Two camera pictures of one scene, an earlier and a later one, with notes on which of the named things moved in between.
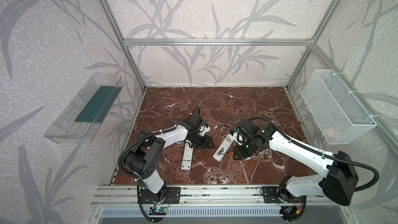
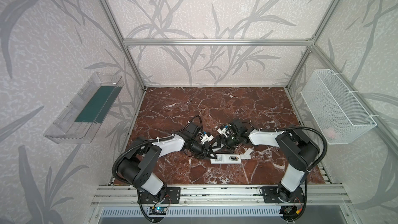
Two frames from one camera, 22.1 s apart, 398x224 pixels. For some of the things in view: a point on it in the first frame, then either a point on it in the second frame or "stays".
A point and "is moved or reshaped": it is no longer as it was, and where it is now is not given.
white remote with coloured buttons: [187, 159] is moved or reshaped
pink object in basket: [329, 132] stays
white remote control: [221, 151] is moved or reshaped
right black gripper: [241, 150] → [224, 142]
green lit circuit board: [157, 211] stays
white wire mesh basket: [341, 117] stays
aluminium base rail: [127, 196] stays
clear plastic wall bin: [82, 118] stays
